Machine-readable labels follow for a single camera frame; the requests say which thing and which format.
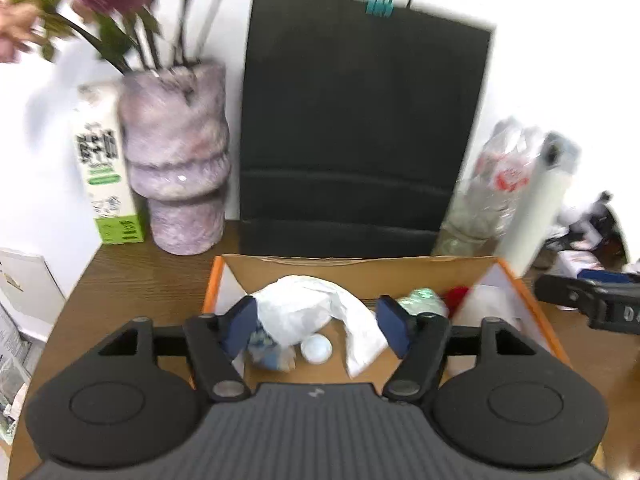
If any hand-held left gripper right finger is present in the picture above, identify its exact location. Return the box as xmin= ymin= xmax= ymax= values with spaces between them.
xmin=376 ymin=295 xmax=538 ymax=403

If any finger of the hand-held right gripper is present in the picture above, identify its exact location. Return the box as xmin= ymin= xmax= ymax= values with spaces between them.
xmin=534 ymin=273 xmax=608 ymax=313
xmin=577 ymin=269 xmax=640 ymax=287

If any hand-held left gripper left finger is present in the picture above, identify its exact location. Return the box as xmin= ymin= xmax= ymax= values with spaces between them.
xmin=95 ymin=295 xmax=258 ymax=403

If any orange cardboard box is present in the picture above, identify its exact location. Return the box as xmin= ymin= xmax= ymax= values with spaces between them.
xmin=201 ymin=254 xmax=571 ymax=392

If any wooden desktop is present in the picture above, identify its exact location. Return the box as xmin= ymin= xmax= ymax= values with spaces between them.
xmin=10 ymin=219 xmax=640 ymax=480

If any white patterned tin box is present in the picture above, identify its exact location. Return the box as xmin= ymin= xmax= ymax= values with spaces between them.
xmin=557 ymin=250 xmax=604 ymax=279

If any blue white packet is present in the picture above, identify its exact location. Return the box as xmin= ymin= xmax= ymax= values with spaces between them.
xmin=245 ymin=324 xmax=301 ymax=373

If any pale green crinkled packet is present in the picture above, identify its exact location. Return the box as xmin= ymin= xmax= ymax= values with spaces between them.
xmin=397 ymin=287 xmax=449 ymax=319

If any white black curved device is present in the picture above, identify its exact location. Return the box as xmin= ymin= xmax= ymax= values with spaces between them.
xmin=592 ymin=191 xmax=632 ymax=267

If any red cloth item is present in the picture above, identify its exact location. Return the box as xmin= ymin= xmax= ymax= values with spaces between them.
xmin=442 ymin=285 xmax=474 ymax=319

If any white thermos bottle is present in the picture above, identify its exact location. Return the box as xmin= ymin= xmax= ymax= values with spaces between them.
xmin=495 ymin=131 xmax=583 ymax=279

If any clear plastic water bottle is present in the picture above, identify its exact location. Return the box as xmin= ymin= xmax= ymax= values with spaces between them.
xmin=450 ymin=116 xmax=546 ymax=242

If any purple marbled vase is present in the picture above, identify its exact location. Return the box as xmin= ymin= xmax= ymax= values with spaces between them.
xmin=117 ymin=60 xmax=232 ymax=256

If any green white milk carton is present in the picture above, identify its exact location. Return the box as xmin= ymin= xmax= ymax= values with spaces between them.
xmin=74 ymin=82 xmax=150 ymax=246

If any white cardboard box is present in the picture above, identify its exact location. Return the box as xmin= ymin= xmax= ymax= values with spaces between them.
xmin=0 ymin=247 xmax=67 ymax=337

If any black paper bag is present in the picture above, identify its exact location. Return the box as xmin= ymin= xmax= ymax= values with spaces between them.
xmin=239 ymin=0 xmax=496 ymax=260

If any stack of printed papers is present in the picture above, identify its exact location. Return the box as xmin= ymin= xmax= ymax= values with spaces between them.
xmin=0 ymin=305 xmax=47 ymax=443

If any artificial flower bouquet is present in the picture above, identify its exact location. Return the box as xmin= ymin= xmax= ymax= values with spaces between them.
xmin=0 ymin=0 xmax=236 ymax=77

